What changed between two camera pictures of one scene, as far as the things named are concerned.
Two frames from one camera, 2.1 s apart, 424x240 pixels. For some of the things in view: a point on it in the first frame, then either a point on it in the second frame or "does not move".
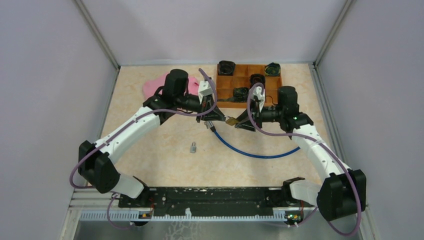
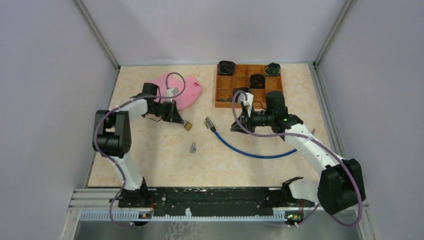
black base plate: (215, 201) does not move
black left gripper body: (204, 106) to (163, 109)
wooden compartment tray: (225, 84) does not move
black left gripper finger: (215, 114) to (175, 116)
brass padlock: (230, 120) to (187, 125)
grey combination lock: (193, 148) does not move
